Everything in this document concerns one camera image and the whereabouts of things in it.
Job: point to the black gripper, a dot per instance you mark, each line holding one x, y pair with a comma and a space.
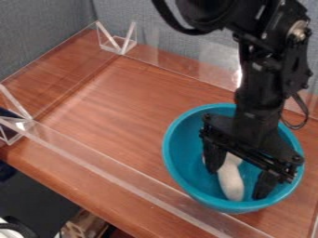
248, 134

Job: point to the plush mushroom with brown cap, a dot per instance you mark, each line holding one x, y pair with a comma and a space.
229, 179

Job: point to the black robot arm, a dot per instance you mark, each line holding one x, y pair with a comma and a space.
271, 31

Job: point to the blue plastic bowl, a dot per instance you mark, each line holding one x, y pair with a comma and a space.
181, 150

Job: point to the clear acrylic barrier front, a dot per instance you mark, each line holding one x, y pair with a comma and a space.
141, 205

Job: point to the clear acrylic barrier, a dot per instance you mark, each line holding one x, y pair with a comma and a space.
141, 205
205, 58
64, 60

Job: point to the light wooden object below table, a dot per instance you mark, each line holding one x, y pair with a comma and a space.
84, 225

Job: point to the clear acrylic barrier back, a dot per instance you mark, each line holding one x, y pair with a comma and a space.
205, 58

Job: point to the clear acrylic barrier left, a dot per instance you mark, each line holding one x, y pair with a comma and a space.
64, 60

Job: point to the clear acrylic corner bracket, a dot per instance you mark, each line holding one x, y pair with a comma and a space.
116, 44

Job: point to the clear acrylic bracket left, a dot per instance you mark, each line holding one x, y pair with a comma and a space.
14, 118

